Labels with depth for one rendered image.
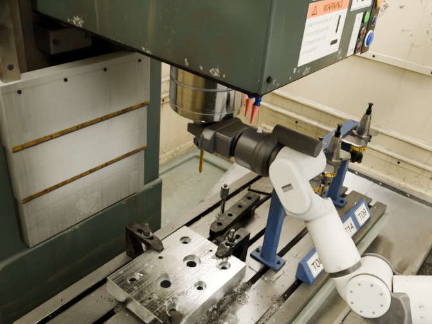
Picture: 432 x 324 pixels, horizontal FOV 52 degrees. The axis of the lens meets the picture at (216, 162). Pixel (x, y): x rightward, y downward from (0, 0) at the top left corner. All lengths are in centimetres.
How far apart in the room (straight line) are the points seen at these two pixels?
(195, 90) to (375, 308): 51
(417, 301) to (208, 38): 57
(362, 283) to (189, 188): 147
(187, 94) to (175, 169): 147
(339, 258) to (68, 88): 81
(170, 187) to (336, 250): 144
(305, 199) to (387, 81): 109
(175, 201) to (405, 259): 102
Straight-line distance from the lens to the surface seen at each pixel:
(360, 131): 148
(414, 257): 183
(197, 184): 223
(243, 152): 88
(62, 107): 126
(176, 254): 123
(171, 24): 80
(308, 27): 78
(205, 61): 76
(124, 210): 164
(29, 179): 130
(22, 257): 146
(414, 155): 190
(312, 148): 83
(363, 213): 163
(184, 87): 88
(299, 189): 81
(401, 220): 190
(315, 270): 136
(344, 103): 193
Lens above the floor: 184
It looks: 31 degrees down
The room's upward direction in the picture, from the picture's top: 6 degrees clockwise
